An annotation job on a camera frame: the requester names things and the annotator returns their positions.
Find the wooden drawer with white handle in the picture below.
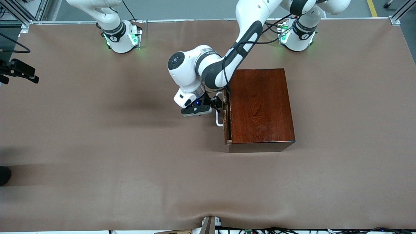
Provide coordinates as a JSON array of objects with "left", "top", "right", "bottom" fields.
[{"left": 215, "top": 89, "right": 232, "bottom": 145}]

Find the dark brown wooden cabinet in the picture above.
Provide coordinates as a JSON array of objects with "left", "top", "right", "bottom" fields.
[{"left": 227, "top": 68, "right": 296, "bottom": 153}]

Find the black round object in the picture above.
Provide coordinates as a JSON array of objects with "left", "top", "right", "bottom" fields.
[{"left": 0, "top": 166, "right": 12, "bottom": 186}]

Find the black right arm wrist cable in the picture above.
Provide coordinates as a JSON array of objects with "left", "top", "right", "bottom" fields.
[{"left": 0, "top": 32, "right": 31, "bottom": 53}]

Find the black arm wrist cable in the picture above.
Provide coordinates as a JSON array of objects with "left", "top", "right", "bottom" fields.
[
  {"left": 223, "top": 13, "right": 293, "bottom": 93},
  {"left": 0, "top": 32, "right": 31, "bottom": 53}
]

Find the black left arm wrist cable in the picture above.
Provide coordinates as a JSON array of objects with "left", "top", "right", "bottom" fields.
[{"left": 223, "top": 13, "right": 293, "bottom": 93}]

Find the aluminium frame post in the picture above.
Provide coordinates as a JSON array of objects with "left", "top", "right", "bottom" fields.
[
  {"left": 0, "top": 0, "right": 31, "bottom": 33},
  {"left": 389, "top": 0, "right": 416, "bottom": 26},
  {"left": 32, "top": 0, "right": 50, "bottom": 21}
]

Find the black left arm base cable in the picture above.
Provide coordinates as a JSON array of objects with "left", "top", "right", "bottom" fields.
[{"left": 265, "top": 20, "right": 284, "bottom": 35}]

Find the black arm base cable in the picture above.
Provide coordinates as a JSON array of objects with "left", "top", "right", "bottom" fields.
[
  {"left": 122, "top": 0, "right": 137, "bottom": 21},
  {"left": 265, "top": 20, "right": 284, "bottom": 35}
]

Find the black right arm base cable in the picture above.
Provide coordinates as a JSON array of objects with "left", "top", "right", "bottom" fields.
[{"left": 122, "top": 0, "right": 137, "bottom": 21}]

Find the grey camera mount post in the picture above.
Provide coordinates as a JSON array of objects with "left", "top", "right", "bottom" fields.
[{"left": 200, "top": 215, "right": 216, "bottom": 234}]

